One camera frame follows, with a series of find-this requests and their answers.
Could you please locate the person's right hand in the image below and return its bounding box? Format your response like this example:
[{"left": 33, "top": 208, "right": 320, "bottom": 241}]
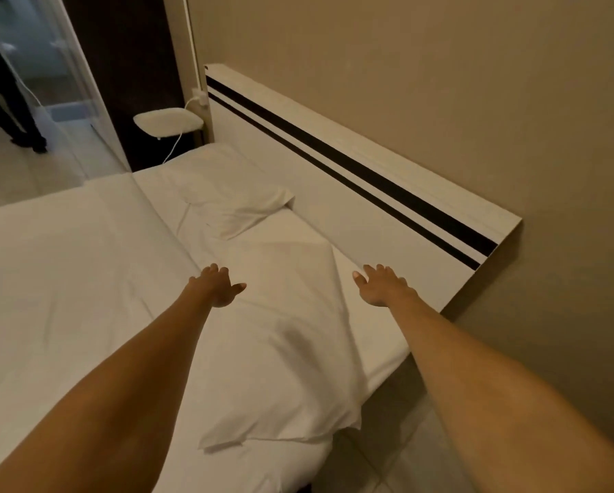
[{"left": 352, "top": 264, "right": 419, "bottom": 309}]

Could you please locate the person's left hand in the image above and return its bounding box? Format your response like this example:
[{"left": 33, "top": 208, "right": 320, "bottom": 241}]
[{"left": 188, "top": 263, "right": 247, "bottom": 308}]

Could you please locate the person's left forearm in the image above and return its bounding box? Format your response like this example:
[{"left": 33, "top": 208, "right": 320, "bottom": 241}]
[{"left": 0, "top": 287, "right": 214, "bottom": 493}]

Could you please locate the person's right forearm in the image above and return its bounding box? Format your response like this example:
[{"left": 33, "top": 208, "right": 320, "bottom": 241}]
[{"left": 388, "top": 292, "right": 614, "bottom": 493}]

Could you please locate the white headboard with black stripes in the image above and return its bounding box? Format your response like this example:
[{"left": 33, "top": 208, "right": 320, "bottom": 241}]
[{"left": 204, "top": 63, "right": 523, "bottom": 315}]

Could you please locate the large white pillow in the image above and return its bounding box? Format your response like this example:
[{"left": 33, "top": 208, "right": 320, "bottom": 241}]
[{"left": 197, "top": 236, "right": 369, "bottom": 452}]

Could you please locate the small crumpled white pillow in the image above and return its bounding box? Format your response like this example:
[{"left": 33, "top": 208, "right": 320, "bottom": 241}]
[{"left": 153, "top": 143, "right": 295, "bottom": 241}]

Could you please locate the small white bedside shelf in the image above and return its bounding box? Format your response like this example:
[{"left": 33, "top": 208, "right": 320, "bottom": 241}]
[{"left": 132, "top": 108, "right": 205, "bottom": 139}]

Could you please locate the dark brown door panel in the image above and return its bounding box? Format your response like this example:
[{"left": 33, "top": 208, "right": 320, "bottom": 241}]
[{"left": 61, "top": 0, "right": 197, "bottom": 173}]

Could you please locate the glass door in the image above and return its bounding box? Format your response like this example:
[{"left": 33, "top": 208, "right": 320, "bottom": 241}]
[{"left": 0, "top": 0, "right": 131, "bottom": 173}]

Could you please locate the white charging cable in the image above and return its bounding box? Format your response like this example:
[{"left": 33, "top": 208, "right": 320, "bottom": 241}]
[{"left": 162, "top": 95, "right": 208, "bottom": 165}]

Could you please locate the white cable conduit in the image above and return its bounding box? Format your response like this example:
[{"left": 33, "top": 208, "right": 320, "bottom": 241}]
[{"left": 182, "top": 0, "right": 201, "bottom": 91}]

